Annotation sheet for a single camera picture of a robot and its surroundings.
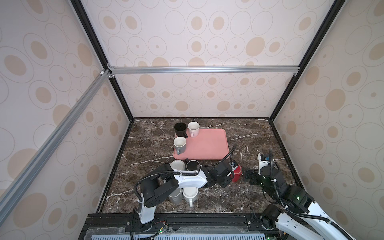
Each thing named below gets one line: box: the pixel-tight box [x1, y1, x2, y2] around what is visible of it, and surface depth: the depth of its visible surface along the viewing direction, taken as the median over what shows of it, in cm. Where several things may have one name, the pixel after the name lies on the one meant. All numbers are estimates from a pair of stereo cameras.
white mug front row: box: [182, 186, 199, 208], surface depth 78 cm
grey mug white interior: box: [173, 136, 187, 155], surface depth 94 cm
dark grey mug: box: [168, 186, 184, 205], surface depth 79 cm
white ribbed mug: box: [169, 159, 186, 171], surface depth 87 cm
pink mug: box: [188, 121, 200, 138], surface depth 105 cm
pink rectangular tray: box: [173, 128, 229, 160], surface depth 109 cm
